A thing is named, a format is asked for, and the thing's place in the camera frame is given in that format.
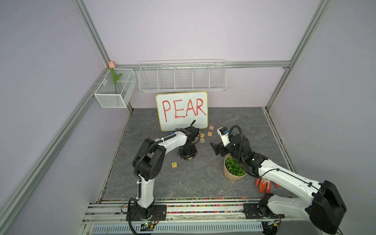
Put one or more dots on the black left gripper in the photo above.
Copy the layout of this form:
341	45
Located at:
185	156

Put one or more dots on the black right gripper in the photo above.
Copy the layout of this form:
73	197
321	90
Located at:
220	146

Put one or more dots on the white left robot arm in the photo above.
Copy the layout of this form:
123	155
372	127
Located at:
150	158

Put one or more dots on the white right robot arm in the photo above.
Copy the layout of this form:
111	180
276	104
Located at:
318	202

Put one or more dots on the whiteboard with red PEAR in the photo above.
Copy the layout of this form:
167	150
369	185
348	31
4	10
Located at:
179	110

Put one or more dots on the paper cup with green plant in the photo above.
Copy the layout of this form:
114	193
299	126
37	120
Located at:
232	169

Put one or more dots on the small white mesh basket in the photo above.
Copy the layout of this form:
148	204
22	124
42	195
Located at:
105	93

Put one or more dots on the artificial pink tulip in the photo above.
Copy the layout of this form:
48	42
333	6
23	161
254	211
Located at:
115	76

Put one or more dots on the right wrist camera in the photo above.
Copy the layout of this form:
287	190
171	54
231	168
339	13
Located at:
224	135

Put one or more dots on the long white wire basket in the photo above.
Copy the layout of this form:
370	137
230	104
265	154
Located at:
171	76

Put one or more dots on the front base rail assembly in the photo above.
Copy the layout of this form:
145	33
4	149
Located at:
236	215

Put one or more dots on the aluminium frame rail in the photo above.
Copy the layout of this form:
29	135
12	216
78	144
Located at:
28	186

